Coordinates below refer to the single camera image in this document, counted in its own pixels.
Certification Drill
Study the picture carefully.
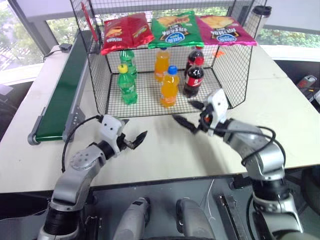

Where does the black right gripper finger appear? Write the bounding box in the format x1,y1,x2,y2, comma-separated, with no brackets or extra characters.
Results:
188,99,206,111
172,114,200,135

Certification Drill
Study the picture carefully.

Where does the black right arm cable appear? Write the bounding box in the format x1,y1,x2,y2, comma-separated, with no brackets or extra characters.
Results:
212,125,287,166

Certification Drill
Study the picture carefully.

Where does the red strip on rack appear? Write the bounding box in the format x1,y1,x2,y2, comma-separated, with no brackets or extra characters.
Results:
80,1,99,43

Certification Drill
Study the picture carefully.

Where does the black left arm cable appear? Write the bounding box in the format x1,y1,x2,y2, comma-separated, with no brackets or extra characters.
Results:
61,114,105,174

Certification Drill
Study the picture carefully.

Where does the green soda bottle yellow cap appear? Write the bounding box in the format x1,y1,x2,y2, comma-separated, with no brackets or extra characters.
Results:
117,64,139,105

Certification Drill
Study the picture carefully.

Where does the black table clamp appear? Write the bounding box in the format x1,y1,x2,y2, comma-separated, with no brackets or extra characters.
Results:
229,174,254,190

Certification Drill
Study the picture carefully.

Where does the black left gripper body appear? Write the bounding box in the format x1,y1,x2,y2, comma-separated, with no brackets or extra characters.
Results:
116,133,135,152

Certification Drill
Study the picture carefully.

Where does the grey power adapter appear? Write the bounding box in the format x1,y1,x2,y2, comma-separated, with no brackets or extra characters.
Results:
58,42,74,52

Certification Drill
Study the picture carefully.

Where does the black power adapter cable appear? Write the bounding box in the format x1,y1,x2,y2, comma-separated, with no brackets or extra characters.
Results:
42,48,62,63

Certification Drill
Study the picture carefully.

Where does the red chip bag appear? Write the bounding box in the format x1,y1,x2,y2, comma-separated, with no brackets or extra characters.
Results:
100,12,155,56

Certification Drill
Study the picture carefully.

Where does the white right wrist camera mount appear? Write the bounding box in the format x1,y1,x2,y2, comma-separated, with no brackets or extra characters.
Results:
203,88,230,137

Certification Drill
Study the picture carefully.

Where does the cola bottle red cap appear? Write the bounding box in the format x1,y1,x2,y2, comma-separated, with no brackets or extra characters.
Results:
184,45,205,77
182,56,205,98

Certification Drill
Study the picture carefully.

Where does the green conveyor belt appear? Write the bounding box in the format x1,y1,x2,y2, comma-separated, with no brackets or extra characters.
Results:
27,31,101,146

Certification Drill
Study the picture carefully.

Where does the pink chip bag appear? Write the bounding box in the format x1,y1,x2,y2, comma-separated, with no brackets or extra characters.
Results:
196,14,258,47

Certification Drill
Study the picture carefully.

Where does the thin white string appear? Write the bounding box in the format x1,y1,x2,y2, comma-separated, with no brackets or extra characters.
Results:
204,178,216,221

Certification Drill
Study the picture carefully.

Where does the green chip bag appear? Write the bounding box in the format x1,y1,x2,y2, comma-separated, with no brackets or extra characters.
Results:
147,10,205,50

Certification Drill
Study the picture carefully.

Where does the grey rounded robot housing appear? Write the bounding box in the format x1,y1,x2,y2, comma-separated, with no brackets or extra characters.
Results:
113,196,152,240
175,198,217,240

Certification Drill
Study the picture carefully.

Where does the red and grey device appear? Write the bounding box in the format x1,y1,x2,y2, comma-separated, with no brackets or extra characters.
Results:
296,74,318,89

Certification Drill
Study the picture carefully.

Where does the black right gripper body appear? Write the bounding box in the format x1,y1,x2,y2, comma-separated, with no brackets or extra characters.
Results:
198,104,215,134

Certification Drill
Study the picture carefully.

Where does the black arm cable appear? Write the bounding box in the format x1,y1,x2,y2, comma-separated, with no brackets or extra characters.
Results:
61,114,105,174
212,125,287,166

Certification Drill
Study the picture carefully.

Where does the black wire mesh rack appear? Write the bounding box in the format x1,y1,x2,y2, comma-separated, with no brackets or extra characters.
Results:
69,0,268,119

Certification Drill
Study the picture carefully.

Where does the orange soda bottle blue cap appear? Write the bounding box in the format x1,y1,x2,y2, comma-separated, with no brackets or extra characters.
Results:
154,47,172,83
159,65,180,109

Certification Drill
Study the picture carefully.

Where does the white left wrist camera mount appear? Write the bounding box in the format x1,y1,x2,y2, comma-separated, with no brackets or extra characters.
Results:
99,114,124,154

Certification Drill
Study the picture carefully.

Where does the silver tumbler black lid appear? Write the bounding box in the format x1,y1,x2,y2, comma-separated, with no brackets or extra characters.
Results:
246,4,272,39

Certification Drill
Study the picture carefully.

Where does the black metal rail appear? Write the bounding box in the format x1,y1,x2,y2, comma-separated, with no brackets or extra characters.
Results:
216,193,242,240

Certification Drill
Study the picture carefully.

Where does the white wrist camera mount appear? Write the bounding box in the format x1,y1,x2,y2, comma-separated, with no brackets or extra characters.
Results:
99,114,124,154
203,88,230,137

